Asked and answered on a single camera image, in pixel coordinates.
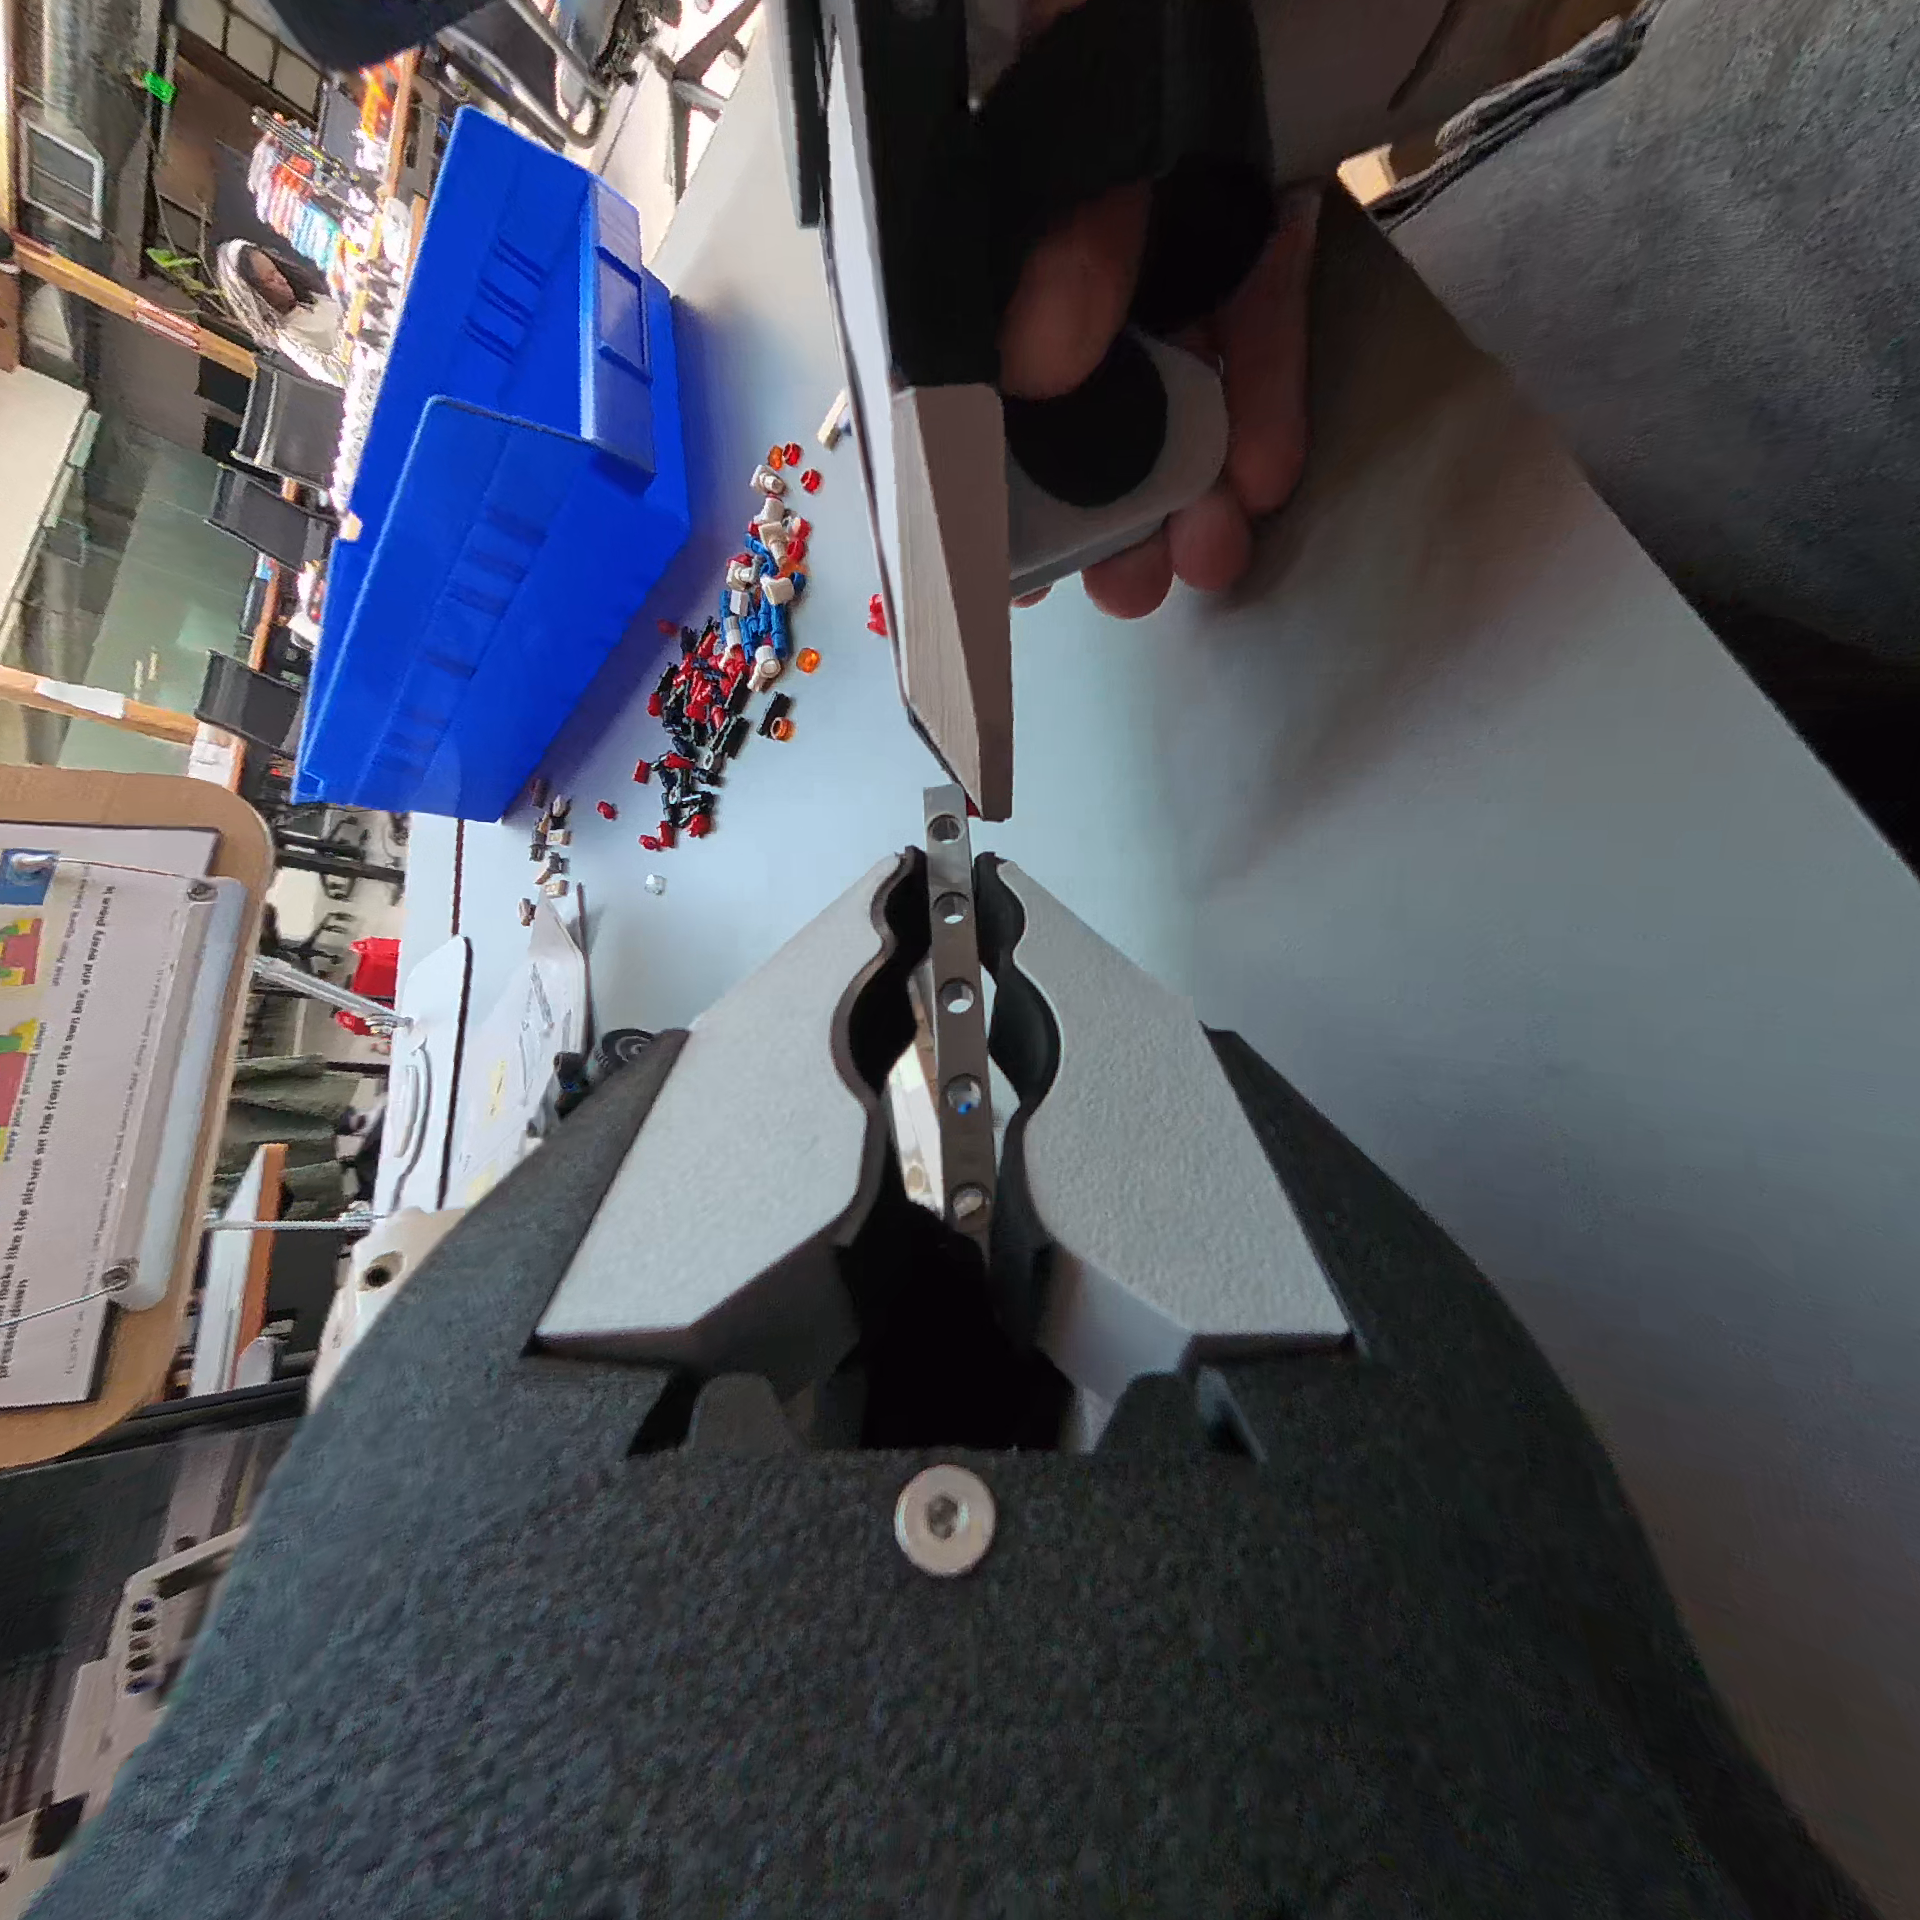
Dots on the instruction booklet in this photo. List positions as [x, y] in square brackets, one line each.
[524, 1021]

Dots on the person's right hand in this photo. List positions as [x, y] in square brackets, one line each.
[1266, 376]

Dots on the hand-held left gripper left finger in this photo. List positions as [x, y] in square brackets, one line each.
[721, 1185]

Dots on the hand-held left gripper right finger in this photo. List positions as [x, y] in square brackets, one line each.
[1172, 1185]

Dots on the person's grey pants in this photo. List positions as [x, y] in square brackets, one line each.
[1725, 301]

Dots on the blue plastic bin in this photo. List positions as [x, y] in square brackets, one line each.
[495, 525]

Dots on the cluster of grey lego tiles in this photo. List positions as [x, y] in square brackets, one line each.
[552, 855]

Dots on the wooden framed sign stand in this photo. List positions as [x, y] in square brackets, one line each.
[90, 1109]

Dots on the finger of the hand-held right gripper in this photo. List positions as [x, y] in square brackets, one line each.
[961, 600]

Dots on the grey lego beam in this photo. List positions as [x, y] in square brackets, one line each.
[957, 961]

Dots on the lego set box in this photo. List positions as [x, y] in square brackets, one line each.
[90, 1652]

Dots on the pile of small lego pieces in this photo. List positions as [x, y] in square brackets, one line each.
[734, 662]

